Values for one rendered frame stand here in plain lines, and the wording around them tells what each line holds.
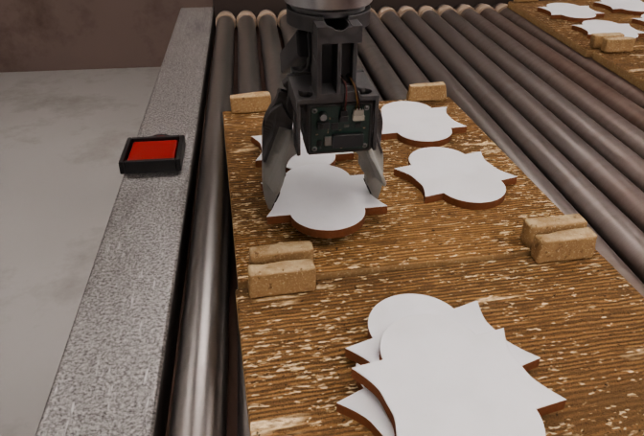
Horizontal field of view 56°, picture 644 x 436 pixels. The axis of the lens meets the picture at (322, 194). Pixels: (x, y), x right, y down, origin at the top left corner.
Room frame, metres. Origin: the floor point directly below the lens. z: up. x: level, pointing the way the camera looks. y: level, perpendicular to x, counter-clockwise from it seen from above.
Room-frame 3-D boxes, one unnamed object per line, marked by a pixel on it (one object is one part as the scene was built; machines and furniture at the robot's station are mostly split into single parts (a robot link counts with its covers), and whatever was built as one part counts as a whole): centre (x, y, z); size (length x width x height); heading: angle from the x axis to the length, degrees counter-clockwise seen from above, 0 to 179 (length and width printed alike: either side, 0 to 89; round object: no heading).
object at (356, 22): (0.52, -0.01, 1.10); 0.09 x 0.08 x 0.12; 10
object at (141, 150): (0.72, 0.22, 0.92); 0.06 x 0.06 x 0.01; 7
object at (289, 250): (0.45, 0.04, 0.95); 0.06 x 0.02 x 0.03; 100
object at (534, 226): (0.50, -0.23, 0.95); 0.06 x 0.02 x 0.03; 100
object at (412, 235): (0.67, -0.06, 0.93); 0.41 x 0.35 x 0.02; 10
